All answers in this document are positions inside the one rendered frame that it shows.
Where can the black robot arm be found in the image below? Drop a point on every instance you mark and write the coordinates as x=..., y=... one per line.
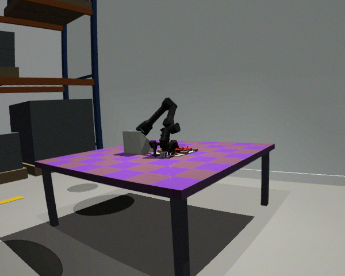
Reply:
x=168, y=122

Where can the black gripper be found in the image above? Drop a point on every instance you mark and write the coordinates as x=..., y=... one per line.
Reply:
x=165, y=137

